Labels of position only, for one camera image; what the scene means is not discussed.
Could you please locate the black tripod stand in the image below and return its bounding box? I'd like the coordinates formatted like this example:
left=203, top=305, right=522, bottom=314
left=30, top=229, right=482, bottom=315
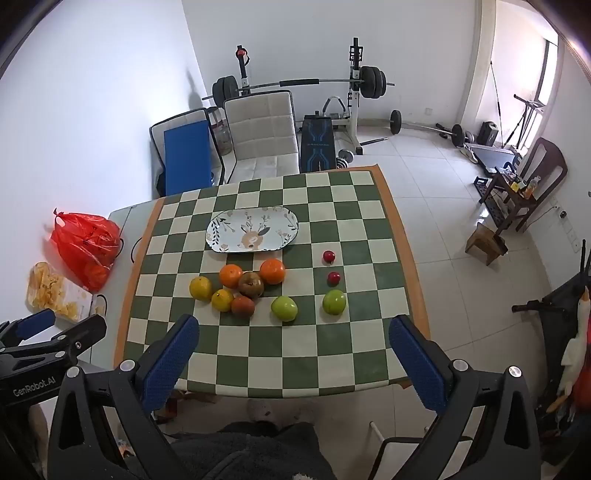
left=503, top=93, right=548, bottom=148

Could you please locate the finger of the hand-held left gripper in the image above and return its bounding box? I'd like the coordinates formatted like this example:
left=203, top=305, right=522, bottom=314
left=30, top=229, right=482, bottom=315
left=0, top=308, right=57, bottom=348
left=0, top=315, right=108, bottom=367

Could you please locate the white duck toy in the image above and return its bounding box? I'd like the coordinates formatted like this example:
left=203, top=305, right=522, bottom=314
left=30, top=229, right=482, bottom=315
left=547, top=285, right=591, bottom=411

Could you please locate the metal chair frame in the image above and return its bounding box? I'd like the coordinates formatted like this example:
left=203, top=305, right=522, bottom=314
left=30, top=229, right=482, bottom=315
left=367, top=421, right=467, bottom=480

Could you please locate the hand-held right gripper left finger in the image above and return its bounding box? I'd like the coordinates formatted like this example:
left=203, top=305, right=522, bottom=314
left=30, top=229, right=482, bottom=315
left=47, top=314, right=200, bottom=480

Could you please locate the white weight rack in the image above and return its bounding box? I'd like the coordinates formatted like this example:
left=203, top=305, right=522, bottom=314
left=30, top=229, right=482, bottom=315
left=235, top=38, right=370, bottom=155

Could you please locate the brown apple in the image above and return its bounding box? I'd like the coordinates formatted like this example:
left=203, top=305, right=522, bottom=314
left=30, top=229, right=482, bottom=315
left=238, top=271, right=265, bottom=297

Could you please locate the folded chair with blue panel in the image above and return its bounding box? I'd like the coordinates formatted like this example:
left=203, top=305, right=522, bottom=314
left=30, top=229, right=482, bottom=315
left=149, top=108, right=225, bottom=197

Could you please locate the dark wooden chair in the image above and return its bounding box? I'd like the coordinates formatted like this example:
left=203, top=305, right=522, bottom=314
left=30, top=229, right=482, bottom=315
left=480, top=137, right=568, bottom=236

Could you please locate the green checkered tablecloth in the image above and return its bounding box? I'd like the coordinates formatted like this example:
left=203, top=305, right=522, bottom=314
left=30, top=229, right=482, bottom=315
left=113, top=166, right=431, bottom=400

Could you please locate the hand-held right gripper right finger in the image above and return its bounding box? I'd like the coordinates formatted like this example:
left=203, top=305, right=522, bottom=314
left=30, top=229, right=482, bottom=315
left=389, top=315, right=542, bottom=480

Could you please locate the red plastic bag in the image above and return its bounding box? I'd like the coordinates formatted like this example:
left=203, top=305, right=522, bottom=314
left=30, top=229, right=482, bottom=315
left=50, top=209, right=124, bottom=292

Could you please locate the yellow citrus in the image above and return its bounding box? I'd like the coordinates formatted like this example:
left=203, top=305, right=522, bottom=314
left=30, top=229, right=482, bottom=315
left=189, top=276, right=214, bottom=302
left=211, top=288, right=235, bottom=313

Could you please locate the treadmill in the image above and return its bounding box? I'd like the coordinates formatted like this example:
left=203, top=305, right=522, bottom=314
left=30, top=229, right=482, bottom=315
left=464, top=143, right=522, bottom=174

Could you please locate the barbell with black plates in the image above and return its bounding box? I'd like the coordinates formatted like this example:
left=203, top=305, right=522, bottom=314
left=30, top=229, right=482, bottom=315
left=202, top=66, right=396, bottom=108

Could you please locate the clear snack packet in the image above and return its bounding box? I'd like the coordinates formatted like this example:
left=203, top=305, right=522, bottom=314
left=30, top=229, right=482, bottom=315
left=27, top=261, right=95, bottom=322

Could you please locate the orange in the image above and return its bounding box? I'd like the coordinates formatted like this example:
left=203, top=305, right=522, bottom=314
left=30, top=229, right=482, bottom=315
left=219, top=264, right=243, bottom=289
left=259, top=258, right=286, bottom=285

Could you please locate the green apple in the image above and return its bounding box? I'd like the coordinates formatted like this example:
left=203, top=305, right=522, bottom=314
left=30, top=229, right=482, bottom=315
left=270, top=295, right=298, bottom=322
left=322, top=289, right=347, bottom=316

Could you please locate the small wooden stool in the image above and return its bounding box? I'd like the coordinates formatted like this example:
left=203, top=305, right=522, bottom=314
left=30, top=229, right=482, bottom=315
left=465, top=224, right=509, bottom=266

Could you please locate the white padded chair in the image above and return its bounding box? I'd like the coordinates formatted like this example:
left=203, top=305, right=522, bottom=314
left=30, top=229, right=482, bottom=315
left=223, top=90, right=301, bottom=186

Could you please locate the black sit-up bench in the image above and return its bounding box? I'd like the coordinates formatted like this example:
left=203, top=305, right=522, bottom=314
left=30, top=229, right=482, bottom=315
left=299, top=111, right=336, bottom=174

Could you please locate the person's dark clothing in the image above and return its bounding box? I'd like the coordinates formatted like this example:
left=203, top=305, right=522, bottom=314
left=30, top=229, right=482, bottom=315
left=164, top=420, right=338, bottom=480

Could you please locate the black perforated rack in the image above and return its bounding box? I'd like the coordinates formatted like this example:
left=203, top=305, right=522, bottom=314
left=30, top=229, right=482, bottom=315
left=473, top=178, right=513, bottom=232

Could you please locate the floral oval plate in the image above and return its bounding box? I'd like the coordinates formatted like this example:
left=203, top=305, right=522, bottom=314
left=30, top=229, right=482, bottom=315
left=205, top=206, right=300, bottom=254

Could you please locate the curl barbell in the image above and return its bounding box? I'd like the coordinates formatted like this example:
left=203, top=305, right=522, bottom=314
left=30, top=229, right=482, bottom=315
left=389, top=110, right=464, bottom=148

